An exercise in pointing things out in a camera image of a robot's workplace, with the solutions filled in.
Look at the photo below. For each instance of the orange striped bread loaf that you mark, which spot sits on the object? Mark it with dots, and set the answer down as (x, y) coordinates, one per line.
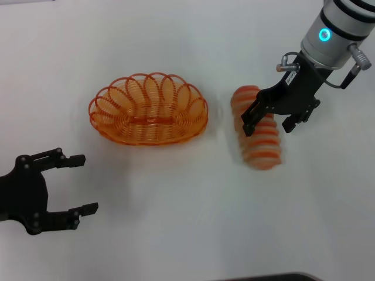
(263, 146)

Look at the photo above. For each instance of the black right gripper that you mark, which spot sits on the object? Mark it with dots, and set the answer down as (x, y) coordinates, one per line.
(293, 93)

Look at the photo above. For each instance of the orange woven plastic basket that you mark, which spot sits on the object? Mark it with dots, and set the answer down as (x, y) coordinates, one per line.
(152, 119)

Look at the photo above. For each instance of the black robot torso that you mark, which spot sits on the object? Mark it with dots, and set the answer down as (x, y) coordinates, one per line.
(278, 278)

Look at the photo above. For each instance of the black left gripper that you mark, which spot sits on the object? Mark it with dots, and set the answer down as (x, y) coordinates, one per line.
(26, 190)

